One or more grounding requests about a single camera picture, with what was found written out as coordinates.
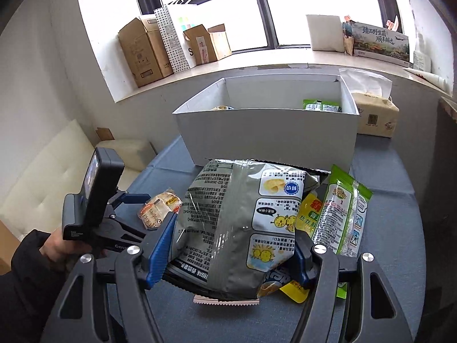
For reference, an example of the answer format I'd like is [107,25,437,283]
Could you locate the small orange bread packet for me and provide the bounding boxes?
[137,190,182,230]

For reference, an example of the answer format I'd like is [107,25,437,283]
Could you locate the green snack packet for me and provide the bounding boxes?
[314,164,374,299]

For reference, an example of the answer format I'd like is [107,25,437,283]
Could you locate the grey chip bag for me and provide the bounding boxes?
[164,159,320,300]

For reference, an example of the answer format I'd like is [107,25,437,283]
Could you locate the yellow snack pouch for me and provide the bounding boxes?
[280,191,323,304]

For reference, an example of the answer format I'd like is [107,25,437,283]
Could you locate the left hand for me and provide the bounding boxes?
[39,228,93,263]

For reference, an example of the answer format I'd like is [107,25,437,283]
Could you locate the cream tufted sofa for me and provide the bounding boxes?
[0,119,158,240]

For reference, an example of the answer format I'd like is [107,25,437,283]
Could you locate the black left jacket sleeve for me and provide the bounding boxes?
[1,230,69,342]

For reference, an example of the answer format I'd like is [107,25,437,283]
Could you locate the white cardboard storage box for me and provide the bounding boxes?
[173,73,359,171]

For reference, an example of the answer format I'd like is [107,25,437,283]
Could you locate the tissue pack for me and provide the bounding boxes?
[339,68,400,138]

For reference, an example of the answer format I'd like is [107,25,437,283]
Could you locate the tall brown cardboard box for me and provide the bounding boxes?
[118,15,173,87]

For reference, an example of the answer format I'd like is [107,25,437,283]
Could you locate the open small cardboard box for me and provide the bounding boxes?
[184,24,232,65]

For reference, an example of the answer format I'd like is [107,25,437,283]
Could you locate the white polka dot paper bag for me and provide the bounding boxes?
[154,0,198,73]

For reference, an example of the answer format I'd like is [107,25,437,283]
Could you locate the white tube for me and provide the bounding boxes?
[405,67,447,91]

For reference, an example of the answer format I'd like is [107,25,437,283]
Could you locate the printed landscape gift box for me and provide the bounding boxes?
[342,21,410,67]

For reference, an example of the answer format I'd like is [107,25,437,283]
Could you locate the white spray bottle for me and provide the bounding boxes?
[414,33,432,72]

